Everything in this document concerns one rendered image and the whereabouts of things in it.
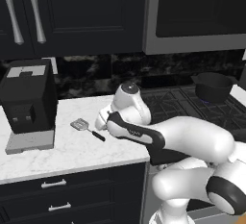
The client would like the silver cupboard handle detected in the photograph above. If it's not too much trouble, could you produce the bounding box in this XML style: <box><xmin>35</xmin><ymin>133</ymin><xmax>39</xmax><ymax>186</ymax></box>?
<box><xmin>0</xmin><ymin>0</ymin><xmax>25</xmax><ymax>46</ymax></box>
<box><xmin>25</xmin><ymin>0</ymin><xmax>47</xmax><ymax>44</ymax></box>

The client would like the black hob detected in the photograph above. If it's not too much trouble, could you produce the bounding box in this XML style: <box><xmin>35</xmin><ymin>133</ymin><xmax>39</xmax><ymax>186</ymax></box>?
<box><xmin>139</xmin><ymin>85</ymin><xmax>246</xmax><ymax>142</ymax></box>

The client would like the black pot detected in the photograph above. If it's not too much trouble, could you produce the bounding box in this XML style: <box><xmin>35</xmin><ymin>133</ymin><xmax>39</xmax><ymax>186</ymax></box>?
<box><xmin>190</xmin><ymin>71</ymin><xmax>240</xmax><ymax>105</ymax></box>

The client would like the black coffee machine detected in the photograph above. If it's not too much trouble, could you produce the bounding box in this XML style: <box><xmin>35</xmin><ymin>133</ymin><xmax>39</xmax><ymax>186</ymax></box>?
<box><xmin>0</xmin><ymin>58</ymin><xmax>59</xmax><ymax>156</ymax></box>

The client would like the grey microwave oven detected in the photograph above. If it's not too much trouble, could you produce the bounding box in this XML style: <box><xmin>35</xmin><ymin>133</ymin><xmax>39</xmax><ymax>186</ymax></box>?
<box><xmin>142</xmin><ymin>0</ymin><xmax>246</xmax><ymax>56</ymax></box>

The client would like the dark cupboard door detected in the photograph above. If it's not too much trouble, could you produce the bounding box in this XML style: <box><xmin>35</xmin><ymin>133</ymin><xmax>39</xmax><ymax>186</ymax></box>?
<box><xmin>18</xmin><ymin>0</ymin><xmax>148</xmax><ymax>58</ymax></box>
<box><xmin>0</xmin><ymin>0</ymin><xmax>36</xmax><ymax>60</ymax></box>

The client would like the dark drawer front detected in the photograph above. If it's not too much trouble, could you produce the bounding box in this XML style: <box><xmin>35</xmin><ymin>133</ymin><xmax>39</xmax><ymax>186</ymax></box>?
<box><xmin>0</xmin><ymin>183</ymin><xmax>145</xmax><ymax>224</ymax></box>
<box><xmin>0</xmin><ymin>162</ymin><xmax>147</xmax><ymax>203</ymax></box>

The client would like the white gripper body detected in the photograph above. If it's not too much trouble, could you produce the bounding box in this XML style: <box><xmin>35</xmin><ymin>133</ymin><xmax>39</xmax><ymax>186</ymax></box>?
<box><xmin>94</xmin><ymin>104</ymin><xmax>113</xmax><ymax>132</ymax></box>

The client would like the silver drawer handle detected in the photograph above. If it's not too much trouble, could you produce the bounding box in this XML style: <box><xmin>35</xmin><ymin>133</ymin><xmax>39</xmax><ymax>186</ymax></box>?
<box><xmin>47</xmin><ymin>201</ymin><xmax>72</xmax><ymax>212</ymax></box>
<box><xmin>40</xmin><ymin>178</ymin><xmax>68</xmax><ymax>189</ymax></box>

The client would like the silver spatula with black handle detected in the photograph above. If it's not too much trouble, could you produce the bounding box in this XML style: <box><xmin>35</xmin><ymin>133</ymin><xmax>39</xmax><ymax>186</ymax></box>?
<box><xmin>69</xmin><ymin>117</ymin><xmax>107</xmax><ymax>142</ymax></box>

